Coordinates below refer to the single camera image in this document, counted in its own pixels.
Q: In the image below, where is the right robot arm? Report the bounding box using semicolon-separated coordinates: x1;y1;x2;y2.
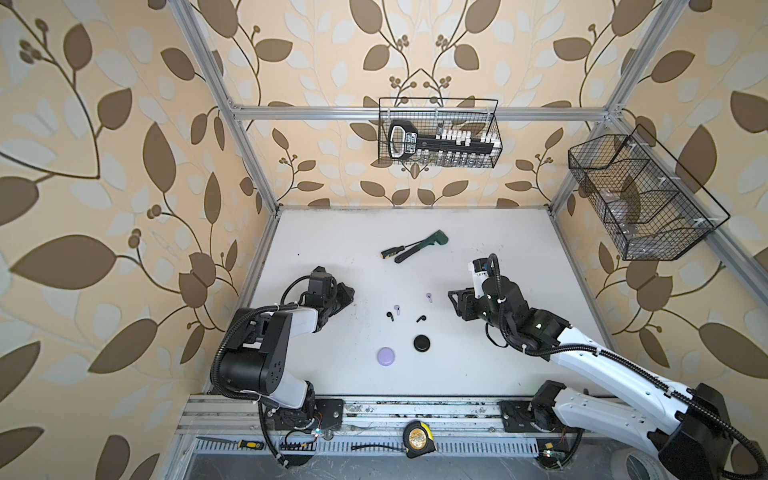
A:
448;254;767;479

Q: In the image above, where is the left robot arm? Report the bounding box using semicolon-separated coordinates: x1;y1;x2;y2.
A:
209;266;355;469

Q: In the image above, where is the purple round charging case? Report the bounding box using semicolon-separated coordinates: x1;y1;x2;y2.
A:
376;347;396;367

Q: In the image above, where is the black yellow screwdriver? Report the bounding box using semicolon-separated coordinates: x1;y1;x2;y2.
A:
380;241;422;263

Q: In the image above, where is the green pipe wrench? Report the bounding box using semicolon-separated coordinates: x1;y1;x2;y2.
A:
394;230;449;264

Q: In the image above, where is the yellow black tape measure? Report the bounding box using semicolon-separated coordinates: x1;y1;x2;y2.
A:
403;420;437;459

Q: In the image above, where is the black socket tool set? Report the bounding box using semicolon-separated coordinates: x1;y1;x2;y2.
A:
385;120;502;160

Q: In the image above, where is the grey tape roll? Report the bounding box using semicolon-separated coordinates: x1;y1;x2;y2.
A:
610;448;667;480

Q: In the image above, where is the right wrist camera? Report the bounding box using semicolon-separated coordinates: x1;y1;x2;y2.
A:
470;258;489;298

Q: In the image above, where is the small yellow-handled screwdriver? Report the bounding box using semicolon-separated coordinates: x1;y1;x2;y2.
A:
196;436;265;451

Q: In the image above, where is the back wire basket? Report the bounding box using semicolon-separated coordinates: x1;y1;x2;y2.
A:
377;96;503;169

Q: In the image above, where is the wire basket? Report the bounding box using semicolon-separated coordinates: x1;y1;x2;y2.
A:
377;96;503;169
568;124;731;261

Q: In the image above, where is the right wire basket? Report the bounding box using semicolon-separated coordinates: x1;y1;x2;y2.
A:
568;124;731;261

